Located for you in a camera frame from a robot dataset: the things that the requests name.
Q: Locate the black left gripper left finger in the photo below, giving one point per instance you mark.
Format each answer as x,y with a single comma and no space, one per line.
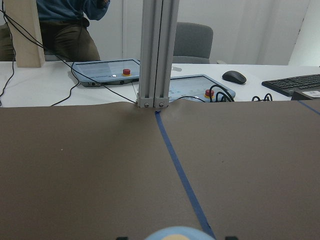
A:
122,238

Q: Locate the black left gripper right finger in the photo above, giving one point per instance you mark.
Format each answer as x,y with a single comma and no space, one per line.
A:
231,238

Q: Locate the light blue call bell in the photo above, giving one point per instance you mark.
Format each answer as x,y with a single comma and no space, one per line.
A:
179,233

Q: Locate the right teach pendant tablet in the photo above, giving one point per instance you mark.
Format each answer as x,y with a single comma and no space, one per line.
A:
199,88

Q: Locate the teach pendant tablet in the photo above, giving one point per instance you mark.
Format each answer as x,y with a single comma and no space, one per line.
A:
199,88
106,72

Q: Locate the black box on desk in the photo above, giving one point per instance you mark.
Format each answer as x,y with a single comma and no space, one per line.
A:
306,95

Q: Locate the black computer mouse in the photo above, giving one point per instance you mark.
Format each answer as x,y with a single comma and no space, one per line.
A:
234,77

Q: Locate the black keyboard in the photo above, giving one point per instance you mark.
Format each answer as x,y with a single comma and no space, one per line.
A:
287,86

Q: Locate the left teach pendant tablet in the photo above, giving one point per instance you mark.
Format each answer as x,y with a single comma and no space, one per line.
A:
106,72

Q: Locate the grey office chair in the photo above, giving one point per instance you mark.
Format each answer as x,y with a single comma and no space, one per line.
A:
193,43

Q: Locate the person in blue sweater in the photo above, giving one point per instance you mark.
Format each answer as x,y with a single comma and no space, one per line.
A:
63,25

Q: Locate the aluminium camera post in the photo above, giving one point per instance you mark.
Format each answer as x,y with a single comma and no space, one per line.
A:
158,32

